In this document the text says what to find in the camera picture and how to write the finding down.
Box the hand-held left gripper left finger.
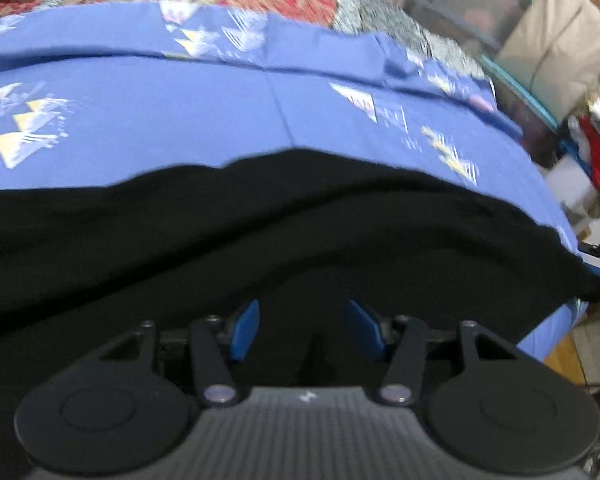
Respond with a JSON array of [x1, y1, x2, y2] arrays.
[[98, 299, 261, 408]]

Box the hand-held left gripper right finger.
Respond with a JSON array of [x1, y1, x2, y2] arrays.
[[347, 299, 521, 407]]

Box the beige fabric storage bag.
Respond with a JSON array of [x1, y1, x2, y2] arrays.
[[495, 0, 600, 122]]

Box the stack of folded clothes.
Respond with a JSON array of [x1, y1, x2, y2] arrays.
[[559, 97, 600, 198]]

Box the black pants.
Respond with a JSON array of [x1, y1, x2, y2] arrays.
[[0, 147, 600, 480]]

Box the blue printed bedsheet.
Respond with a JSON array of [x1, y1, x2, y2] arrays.
[[0, 2, 589, 362]]

